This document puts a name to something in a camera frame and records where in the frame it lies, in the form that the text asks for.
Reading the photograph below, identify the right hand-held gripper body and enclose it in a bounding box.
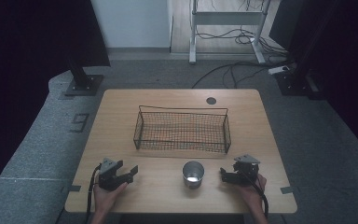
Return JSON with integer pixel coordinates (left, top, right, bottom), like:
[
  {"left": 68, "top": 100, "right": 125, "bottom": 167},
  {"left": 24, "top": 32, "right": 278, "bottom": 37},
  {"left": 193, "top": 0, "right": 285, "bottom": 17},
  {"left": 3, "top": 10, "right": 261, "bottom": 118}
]
[{"left": 232, "top": 153, "right": 261, "bottom": 187}]

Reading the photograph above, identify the person's left hand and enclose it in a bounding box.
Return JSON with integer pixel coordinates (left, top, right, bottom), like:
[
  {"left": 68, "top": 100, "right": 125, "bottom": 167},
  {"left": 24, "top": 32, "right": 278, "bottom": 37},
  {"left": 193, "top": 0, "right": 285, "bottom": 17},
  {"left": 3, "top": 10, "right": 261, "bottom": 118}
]
[{"left": 92, "top": 181, "right": 129, "bottom": 216}]

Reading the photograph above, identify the black metal stand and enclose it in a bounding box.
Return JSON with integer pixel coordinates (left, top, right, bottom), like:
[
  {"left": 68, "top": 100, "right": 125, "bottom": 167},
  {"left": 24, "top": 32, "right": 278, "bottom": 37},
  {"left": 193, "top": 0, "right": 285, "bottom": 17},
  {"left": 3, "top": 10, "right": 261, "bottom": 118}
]
[
  {"left": 63, "top": 55, "right": 105, "bottom": 97},
  {"left": 274, "top": 0, "right": 339, "bottom": 97}
]

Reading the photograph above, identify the black curtain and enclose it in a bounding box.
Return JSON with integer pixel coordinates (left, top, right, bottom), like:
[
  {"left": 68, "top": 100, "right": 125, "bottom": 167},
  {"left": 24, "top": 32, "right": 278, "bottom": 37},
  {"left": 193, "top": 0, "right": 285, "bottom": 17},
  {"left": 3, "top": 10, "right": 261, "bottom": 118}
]
[
  {"left": 0, "top": 0, "right": 111, "bottom": 206},
  {"left": 268, "top": 0, "right": 358, "bottom": 162}
]

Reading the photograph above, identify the person's right hand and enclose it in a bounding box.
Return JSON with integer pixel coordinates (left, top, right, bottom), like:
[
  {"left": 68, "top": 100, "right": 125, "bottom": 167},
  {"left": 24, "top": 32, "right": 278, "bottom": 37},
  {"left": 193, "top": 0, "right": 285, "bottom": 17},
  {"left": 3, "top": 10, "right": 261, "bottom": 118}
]
[{"left": 234, "top": 173, "right": 269, "bottom": 210}]

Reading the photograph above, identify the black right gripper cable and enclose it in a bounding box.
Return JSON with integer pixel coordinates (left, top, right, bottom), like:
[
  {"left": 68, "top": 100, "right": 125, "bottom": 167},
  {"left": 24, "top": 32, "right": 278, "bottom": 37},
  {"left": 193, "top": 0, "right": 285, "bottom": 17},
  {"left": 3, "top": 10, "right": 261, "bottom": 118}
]
[{"left": 241, "top": 171, "right": 269, "bottom": 218}]

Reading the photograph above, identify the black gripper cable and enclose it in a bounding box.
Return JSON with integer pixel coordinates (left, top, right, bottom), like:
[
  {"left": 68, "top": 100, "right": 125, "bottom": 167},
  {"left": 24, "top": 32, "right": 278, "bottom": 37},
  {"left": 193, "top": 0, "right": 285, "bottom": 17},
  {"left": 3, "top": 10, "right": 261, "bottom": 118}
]
[
  {"left": 241, "top": 171, "right": 269, "bottom": 218},
  {"left": 85, "top": 163, "right": 103, "bottom": 224}
]

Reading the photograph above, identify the white power strip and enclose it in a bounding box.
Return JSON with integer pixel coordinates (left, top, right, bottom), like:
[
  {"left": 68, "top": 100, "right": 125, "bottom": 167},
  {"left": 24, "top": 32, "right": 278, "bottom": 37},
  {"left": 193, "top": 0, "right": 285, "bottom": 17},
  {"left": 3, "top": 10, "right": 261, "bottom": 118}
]
[{"left": 268, "top": 64, "right": 291, "bottom": 76}]

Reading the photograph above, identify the black wire mesh basket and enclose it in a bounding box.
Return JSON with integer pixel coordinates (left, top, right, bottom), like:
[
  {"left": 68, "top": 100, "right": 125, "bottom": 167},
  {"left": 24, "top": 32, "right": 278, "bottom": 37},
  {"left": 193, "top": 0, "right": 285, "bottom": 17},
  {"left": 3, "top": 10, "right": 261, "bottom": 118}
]
[{"left": 132, "top": 105, "right": 232, "bottom": 155}]

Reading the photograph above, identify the white desk frame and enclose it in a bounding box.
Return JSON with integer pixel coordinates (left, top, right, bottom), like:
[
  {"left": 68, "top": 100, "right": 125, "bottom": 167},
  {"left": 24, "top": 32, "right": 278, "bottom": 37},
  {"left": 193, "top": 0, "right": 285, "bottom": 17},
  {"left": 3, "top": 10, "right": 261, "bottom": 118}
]
[{"left": 188, "top": 0, "right": 272, "bottom": 65}]

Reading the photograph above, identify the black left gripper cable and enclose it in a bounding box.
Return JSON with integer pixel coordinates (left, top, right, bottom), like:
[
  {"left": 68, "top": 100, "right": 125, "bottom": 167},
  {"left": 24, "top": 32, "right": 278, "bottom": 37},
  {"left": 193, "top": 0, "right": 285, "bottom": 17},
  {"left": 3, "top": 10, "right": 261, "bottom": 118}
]
[{"left": 85, "top": 163, "right": 103, "bottom": 224}]

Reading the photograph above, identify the tangle of black floor cables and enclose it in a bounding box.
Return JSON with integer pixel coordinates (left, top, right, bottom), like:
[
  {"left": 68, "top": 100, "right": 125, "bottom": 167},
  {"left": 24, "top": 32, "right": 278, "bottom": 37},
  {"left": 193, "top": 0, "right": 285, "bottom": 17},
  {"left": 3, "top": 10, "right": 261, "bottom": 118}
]
[{"left": 191, "top": 0, "right": 293, "bottom": 90}]

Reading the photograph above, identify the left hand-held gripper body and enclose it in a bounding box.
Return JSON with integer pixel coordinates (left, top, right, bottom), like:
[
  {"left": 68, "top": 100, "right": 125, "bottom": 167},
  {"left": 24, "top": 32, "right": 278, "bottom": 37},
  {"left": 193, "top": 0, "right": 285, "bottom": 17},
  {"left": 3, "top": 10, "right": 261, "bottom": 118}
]
[{"left": 97, "top": 157, "right": 129, "bottom": 191}]

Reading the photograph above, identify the silver metal cup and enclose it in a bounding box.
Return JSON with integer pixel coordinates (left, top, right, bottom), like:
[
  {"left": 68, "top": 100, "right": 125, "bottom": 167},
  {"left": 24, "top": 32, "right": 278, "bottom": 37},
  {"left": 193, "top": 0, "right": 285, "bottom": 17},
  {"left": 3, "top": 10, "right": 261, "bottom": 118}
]
[{"left": 182, "top": 160, "right": 205, "bottom": 190}]

